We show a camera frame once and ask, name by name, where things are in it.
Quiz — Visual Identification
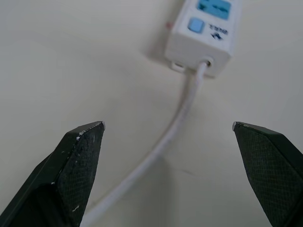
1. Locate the white power cable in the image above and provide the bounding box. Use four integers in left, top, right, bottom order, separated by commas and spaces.
80, 61, 208, 227

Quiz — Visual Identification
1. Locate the white power strip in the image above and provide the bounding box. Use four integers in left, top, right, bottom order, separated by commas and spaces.
164, 0, 243, 79

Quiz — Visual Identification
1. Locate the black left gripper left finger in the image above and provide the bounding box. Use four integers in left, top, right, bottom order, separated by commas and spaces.
0, 121, 106, 227

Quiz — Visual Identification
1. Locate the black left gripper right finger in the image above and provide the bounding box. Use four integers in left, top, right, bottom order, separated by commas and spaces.
232, 121, 303, 227

